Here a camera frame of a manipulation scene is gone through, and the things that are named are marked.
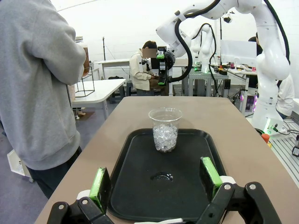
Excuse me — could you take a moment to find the white desk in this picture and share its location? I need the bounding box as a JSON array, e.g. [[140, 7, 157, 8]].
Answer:
[[93, 59, 131, 80]]

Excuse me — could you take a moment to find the black wire stand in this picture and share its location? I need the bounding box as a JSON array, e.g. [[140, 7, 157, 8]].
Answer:
[[74, 67, 96, 98]]

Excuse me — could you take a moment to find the aluminium frame workbench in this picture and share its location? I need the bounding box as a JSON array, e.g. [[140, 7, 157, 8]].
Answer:
[[182, 66, 248, 98]]

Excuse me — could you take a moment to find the aluminium slotted base plate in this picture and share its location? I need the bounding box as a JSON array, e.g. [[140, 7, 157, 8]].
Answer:
[[268, 119, 299, 187]]

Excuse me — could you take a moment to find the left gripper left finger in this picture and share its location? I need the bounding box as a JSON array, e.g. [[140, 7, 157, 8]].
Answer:
[[46, 167, 113, 224]]

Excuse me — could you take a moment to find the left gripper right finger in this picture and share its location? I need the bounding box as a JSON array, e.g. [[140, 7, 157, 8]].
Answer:
[[196, 156, 282, 224]]

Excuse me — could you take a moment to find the glass drink dispenser jar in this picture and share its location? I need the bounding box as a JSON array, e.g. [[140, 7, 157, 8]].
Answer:
[[81, 42, 91, 77]]

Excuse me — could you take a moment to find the white rectangular table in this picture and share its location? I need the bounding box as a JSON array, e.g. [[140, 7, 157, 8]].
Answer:
[[71, 78, 127, 117]]

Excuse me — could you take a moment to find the black plastic serving tray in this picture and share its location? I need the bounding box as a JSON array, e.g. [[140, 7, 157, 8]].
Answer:
[[108, 128, 227, 222]]

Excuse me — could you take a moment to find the black electronic device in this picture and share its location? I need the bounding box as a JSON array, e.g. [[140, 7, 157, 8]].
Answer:
[[292, 135, 299, 157]]

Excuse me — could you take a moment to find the person with dark hair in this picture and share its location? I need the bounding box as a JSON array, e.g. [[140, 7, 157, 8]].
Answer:
[[248, 31, 263, 56]]

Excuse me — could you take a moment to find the person in white shirt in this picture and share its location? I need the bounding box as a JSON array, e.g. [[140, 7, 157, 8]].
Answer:
[[276, 74, 295, 119]]

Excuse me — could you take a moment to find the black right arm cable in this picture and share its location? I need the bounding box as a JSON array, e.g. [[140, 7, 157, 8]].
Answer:
[[168, 0, 292, 83]]

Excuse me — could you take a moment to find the person in cream jacket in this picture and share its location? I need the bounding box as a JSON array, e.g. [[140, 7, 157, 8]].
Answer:
[[129, 41, 164, 97]]

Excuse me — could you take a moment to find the white computer monitor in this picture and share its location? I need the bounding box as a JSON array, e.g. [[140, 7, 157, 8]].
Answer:
[[220, 39, 257, 68]]

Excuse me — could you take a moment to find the short clear plastic cup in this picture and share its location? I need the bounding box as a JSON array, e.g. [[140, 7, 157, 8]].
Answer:
[[148, 107, 183, 153]]

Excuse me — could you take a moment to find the person in grey hoodie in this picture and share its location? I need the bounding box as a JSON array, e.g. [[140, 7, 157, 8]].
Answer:
[[0, 0, 86, 199]]

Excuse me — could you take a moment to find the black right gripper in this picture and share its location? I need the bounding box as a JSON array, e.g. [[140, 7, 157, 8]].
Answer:
[[156, 46, 176, 86]]

